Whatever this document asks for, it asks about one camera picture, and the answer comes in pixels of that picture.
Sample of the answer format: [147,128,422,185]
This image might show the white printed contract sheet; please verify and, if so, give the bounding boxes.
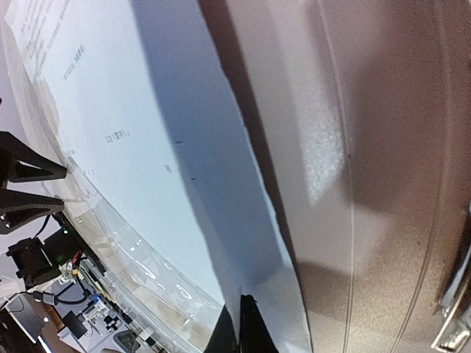
[1,1,311,352]

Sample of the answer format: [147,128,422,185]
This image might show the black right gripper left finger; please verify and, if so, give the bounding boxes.
[208,306,238,353]

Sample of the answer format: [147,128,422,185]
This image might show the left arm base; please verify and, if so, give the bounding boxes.
[6,212,106,290]

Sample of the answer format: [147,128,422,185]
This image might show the metal folder clip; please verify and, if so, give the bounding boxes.
[431,204,470,352]

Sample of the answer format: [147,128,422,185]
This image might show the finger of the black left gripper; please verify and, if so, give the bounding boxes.
[1,189,65,234]
[1,131,67,183]

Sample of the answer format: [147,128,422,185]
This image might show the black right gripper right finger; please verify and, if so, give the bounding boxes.
[239,295,278,353]

